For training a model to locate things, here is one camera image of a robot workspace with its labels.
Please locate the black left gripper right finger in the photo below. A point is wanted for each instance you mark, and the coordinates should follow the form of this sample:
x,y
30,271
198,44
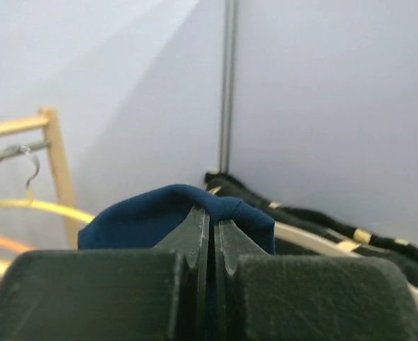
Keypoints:
x,y
265,297

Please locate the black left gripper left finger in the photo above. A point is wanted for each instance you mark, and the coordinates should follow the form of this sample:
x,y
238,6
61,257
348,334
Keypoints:
x,y
111,294

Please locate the cream hanger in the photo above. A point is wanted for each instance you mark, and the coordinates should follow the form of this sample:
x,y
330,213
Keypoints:
x,y
323,246

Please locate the navy blue t shirt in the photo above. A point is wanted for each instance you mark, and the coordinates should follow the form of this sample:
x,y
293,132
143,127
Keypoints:
x,y
142,221

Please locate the yellow hanger with metal hook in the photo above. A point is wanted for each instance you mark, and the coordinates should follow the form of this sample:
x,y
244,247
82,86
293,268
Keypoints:
x,y
29,201

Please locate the orange hanger with metal hook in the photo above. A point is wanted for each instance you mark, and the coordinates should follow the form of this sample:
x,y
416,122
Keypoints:
x,y
13,245

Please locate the black floral blanket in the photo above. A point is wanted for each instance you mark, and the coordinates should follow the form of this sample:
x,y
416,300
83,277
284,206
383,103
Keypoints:
x,y
398,251

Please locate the wooden clothes rack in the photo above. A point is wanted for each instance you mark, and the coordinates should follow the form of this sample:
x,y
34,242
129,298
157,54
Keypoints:
x,y
46,121

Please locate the metal corner post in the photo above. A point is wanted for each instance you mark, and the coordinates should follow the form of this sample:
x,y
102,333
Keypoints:
x,y
229,51

